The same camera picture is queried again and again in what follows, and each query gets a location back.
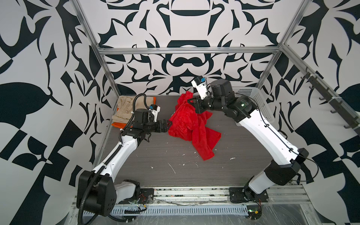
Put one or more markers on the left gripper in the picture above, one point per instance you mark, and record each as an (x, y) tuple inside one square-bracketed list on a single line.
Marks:
[(159, 128)]

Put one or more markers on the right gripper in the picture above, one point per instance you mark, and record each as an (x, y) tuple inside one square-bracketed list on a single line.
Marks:
[(199, 104)]

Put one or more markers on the beige shorts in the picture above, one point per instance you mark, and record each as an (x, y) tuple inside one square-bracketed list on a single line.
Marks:
[(125, 109)]

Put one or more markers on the orange shorts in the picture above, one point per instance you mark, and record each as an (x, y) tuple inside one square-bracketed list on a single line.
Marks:
[(121, 123)]

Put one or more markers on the red shorts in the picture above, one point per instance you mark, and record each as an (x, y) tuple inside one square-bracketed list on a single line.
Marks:
[(190, 126)]

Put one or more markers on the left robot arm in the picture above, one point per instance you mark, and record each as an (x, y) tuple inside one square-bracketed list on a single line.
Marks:
[(97, 192)]

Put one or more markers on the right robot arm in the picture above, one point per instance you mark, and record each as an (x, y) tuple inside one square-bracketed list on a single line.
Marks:
[(246, 112)]

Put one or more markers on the white laundry basket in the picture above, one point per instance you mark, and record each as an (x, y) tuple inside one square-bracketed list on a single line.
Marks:
[(257, 96)]

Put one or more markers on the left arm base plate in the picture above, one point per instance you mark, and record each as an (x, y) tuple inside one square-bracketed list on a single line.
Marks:
[(142, 196)]

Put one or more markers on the white slotted cable duct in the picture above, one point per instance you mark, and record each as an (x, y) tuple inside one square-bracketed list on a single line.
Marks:
[(176, 210)]

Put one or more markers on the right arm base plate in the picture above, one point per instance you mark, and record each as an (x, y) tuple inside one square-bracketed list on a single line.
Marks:
[(239, 194)]

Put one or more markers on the aluminium frame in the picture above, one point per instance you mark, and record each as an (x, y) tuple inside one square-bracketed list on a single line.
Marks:
[(159, 47)]

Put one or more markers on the wall hook rail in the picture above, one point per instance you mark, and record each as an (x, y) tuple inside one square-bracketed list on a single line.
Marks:
[(338, 104)]

